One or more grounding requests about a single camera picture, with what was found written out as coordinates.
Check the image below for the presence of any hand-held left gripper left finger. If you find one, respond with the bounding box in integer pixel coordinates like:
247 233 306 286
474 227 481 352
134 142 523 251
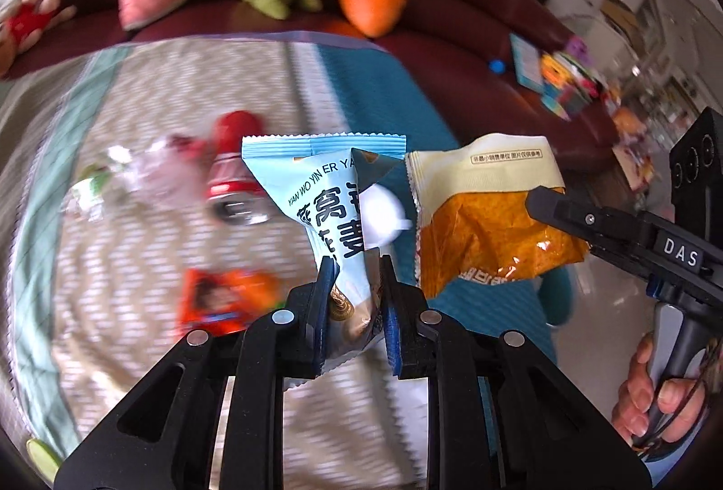
53 256 340 490

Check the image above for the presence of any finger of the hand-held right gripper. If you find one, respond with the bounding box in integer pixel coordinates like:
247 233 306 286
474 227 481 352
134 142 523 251
525 185 656 276

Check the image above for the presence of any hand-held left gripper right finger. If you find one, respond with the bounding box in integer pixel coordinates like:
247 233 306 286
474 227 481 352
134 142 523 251
378 253 650 490

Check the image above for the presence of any teal plastic bin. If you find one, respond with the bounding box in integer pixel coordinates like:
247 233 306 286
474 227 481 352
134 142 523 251
536 264 577 327

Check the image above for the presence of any light blue snack packet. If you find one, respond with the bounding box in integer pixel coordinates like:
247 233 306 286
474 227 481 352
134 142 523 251
242 133 408 392

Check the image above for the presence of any orange and cream snack packet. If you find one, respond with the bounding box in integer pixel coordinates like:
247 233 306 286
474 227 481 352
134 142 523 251
405 133 591 299

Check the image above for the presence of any clear plastic bag red print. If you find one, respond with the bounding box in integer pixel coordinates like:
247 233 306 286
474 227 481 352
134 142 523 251
136 134 211 209

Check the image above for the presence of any clear wrapper with green label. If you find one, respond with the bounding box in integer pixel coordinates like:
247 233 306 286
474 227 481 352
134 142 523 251
68 145 139 223

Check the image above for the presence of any person's right hand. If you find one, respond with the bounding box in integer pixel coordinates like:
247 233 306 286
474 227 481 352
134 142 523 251
613 332 709 448

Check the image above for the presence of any wooden cabinet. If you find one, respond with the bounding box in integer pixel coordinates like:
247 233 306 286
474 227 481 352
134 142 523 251
613 140 659 197

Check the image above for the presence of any orange red snack packet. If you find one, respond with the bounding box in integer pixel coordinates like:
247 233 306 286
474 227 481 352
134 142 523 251
179 269 283 338

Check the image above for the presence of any pile of colourful toys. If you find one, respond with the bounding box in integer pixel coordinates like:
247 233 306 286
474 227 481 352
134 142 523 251
539 35 608 121

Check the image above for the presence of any red drink can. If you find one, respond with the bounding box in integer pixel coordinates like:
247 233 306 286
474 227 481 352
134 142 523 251
204 111 269 225

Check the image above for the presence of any glass display cabinet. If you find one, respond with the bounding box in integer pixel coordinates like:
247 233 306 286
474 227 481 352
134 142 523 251
638 0 723 130

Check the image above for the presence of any light blue picture book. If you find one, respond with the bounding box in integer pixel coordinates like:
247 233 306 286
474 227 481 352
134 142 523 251
510 33 546 90

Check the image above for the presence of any blue and beige patterned cloth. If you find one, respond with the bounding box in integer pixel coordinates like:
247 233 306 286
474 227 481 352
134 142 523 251
0 32 566 490

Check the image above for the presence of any cardboard box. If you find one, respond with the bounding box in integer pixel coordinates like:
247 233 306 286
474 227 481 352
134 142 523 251
601 0 645 39

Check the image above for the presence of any dark red leather sofa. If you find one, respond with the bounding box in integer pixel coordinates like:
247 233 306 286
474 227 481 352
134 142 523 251
0 0 634 158

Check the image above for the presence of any light green object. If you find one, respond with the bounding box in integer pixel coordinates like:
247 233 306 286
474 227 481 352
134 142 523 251
25 439 63 488

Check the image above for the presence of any small red doll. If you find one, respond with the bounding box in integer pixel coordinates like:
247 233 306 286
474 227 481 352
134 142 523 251
0 0 77 67

